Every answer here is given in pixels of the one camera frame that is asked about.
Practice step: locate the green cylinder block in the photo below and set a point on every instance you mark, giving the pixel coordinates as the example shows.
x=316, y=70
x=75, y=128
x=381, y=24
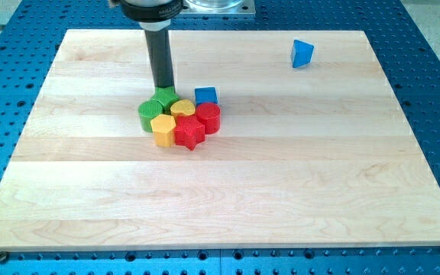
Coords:
x=147, y=111

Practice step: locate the yellow heart block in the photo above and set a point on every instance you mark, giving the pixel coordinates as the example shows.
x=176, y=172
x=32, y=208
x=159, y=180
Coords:
x=183, y=107

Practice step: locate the light wooden board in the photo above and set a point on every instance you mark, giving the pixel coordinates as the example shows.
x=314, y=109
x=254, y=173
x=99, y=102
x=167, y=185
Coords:
x=319, y=156

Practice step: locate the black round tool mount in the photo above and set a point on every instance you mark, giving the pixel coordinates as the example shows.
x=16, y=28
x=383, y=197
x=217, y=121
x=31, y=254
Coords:
x=151, y=11

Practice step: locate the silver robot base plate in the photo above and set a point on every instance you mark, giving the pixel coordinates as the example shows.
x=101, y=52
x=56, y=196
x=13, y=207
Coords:
x=218, y=9

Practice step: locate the blue cube block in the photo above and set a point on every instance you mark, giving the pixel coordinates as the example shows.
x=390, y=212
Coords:
x=205, y=94

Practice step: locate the blue perforated metal table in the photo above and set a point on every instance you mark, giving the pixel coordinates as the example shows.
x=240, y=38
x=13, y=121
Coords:
x=30, y=40

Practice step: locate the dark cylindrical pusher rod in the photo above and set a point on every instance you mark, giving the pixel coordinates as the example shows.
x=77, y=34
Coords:
x=158, y=45

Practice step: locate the yellow hexagon block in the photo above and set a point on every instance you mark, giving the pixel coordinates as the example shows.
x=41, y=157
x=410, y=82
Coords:
x=163, y=130

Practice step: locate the red star block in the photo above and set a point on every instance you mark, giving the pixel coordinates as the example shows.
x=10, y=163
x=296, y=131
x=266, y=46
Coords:
x=189, y=131

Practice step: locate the blue triangle block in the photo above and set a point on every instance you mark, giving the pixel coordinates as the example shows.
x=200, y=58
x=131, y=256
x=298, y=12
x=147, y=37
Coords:
x=301, y=53

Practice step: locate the green star block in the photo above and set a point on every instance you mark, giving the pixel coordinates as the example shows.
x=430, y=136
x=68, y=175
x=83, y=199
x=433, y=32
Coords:
x=166, y=97

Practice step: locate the red cylinder block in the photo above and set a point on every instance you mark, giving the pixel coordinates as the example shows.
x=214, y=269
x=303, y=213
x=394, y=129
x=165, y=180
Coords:
x=209, y=114

